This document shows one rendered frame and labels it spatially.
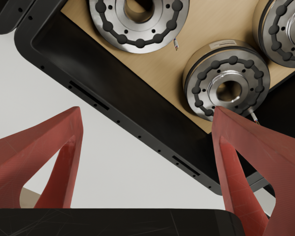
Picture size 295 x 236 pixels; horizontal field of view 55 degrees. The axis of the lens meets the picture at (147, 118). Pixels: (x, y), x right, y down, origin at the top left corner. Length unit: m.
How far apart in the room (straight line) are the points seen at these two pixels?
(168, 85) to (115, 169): 0.33
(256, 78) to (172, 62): 0.10
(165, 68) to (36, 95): 0.29
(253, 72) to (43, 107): 0.39
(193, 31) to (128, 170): 0.40
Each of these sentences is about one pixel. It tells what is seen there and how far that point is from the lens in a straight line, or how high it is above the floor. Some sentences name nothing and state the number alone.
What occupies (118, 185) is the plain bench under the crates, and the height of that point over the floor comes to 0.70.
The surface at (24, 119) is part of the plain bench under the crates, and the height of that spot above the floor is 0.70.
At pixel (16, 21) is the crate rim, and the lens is 0.26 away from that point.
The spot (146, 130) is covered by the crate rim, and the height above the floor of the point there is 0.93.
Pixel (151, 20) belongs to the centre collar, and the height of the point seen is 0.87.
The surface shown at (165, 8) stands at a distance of 0.31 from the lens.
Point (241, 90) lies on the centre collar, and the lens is 0.36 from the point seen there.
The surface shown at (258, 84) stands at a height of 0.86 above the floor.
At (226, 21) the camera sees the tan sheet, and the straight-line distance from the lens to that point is 0.36.
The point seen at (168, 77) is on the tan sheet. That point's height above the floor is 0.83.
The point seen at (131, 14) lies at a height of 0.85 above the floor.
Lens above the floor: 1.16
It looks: 54 degrees down
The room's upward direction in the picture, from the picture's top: 179 degrees clockwise
